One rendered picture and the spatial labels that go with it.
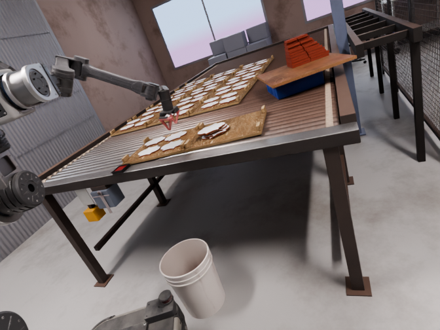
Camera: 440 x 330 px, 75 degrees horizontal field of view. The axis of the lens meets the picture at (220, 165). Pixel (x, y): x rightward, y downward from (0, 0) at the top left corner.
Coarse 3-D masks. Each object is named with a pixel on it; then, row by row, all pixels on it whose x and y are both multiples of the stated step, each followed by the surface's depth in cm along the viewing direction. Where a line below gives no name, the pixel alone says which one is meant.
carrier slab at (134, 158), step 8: (192, 128) 182; (168, 136) 184; (184, 136) 172; (192, 136) 166; (144, 144) 187; (160, 144) 174; (136, 152) 177; (160, 152) 160; (168, 152) 155; (176, 152) 152; (184, 152) 151; (128, 160) 166; (136, 160) 161; (144, 160) 160
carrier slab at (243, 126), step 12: (228, 120) 170; (240, 120) 162; (252, 120) 155; (264, 120) 151; (228, 132) 151; (240, 132) 144; (252, 132) 138; (192, 144) 153; (204, 144) 147; (216, 144) 144
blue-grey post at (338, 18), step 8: (336, 0) 252; (336, 8) 255; (336, 16) 258; (344, 16) 256; (336, 24) 261; (344, 24) 259; (336, 32) 264; (344, 32) 262; (336, 40) 267; (344, 40) 265; (344, 48) 268; (344, 64) 275; (352, 72) 276; (352, 80) 279; (352, 88) 283; (352, 96) 286; (360, 128) 299
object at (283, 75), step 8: (328, 56) 185; (336, 56) 177; (344, 56) 169; (352, 56) 162; (304, 64) 189; (312, 64) 180; (320, 64) 172; (328, 64) 165; (336, 64) 163; (272, 72) 202; (280, 72) 193; (288, 72) 184; (296, 72) 176; (304, 72) 168; (312, 72) 164; (264, 80) 188; (272, 80) 179; (280, 80) 171; (288, 80) 165
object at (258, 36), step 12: (264, 24) 575; (228, 36) 575; (240, 36) 558; (252, 36) 592; (264, 36) 586; (216, 48) 621; (228, 48) 574; (240, 48) 569; (252, 48) 564; (216, 60) 591
